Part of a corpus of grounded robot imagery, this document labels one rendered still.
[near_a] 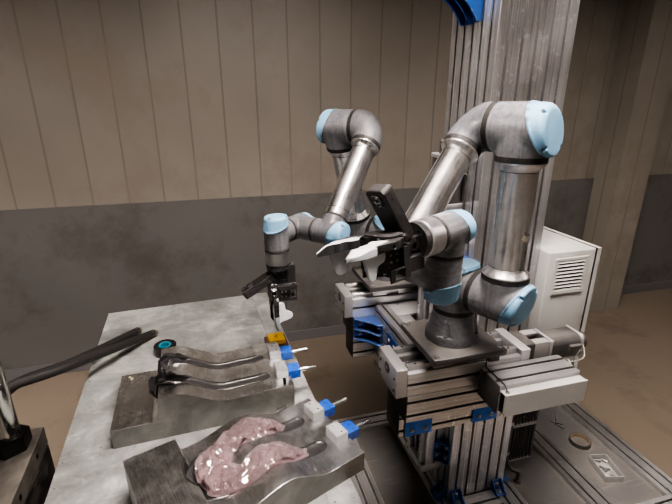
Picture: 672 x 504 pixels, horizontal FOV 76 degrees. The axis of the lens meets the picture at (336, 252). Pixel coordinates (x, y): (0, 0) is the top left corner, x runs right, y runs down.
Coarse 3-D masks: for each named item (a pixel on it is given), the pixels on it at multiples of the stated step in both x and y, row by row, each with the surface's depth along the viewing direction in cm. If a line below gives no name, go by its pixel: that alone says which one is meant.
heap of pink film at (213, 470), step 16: (224, 432) 107; (240, 432) 107; (256, 432) 108; (272, 432) 111; (208, 448) 106; (224, 448) 104; (256, 448) 101; (272, 448) 101; (288, 448) 103; (304, 448) 108; (208, 464) 100; (224, 464) 99; (240, 464) 99; (256, 464) 99; (272, 464) 98; (208, 480) 95; (224, 480) 95; (240, 480) 96
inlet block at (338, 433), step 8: (336, 424) 114; (344, 424) 116; (352, 424) 116; (360, 424) 117; (328, 432) 113; (336, 432) 111; (344, 432) 111; (352, 432) 113; (336, 440) 110; (344, 440) 112
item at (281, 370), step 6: (276, 366) 133; (282, 366) 133; (288, 366) 135; (294, 366) 135; (306, 366) 136; (312, 366) 137; (276, 372) 131; (282, 372) 131; (288, 372) 132; (294, 372) 133; (300, 372) 134; (276, 378) 132
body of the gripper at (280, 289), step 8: (288, 264) 134; (280, 272) 136; (288, 272) 134; (280, 280) 135; (288, 280) 135; (272, 288) 133; (280, 288) 133; (288, 288) 134; (296, 288) 135; (272, 296) 133; (280, 296) 135; (288, 296) 136; (296, 296) 136
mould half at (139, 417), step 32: (192, 352) 140; (224, 352) 146; (256, 352) 145; (128, 384) 134; (256, 384) 129; (288, 384) 129; (128, 416) 120; (160, 416) 118; (192, 416) 121; (224, 416) 124
